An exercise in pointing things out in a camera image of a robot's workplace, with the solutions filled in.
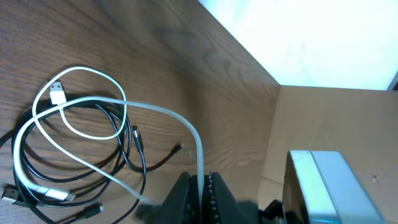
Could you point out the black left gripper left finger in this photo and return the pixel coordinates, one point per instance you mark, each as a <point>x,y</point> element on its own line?
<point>180,206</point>

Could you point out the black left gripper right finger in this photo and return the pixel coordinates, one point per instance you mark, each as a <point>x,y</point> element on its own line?
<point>220,206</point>

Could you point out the cardboard panel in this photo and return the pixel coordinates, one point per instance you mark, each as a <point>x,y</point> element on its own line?
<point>361,124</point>

